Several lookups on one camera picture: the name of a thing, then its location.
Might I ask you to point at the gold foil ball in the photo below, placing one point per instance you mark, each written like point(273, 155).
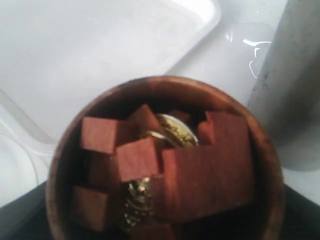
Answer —
point(139, 205)

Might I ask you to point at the brown wooden cup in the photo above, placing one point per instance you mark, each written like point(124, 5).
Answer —
point(262, 221)

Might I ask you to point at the white rectangular tray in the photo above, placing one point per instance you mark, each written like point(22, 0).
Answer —
point(58, 55)

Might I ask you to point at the wooden cubes pile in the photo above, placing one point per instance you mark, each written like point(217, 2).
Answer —
point(190, 183)

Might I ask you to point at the stainless steel cup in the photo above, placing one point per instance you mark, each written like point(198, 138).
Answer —
point(286, 97)

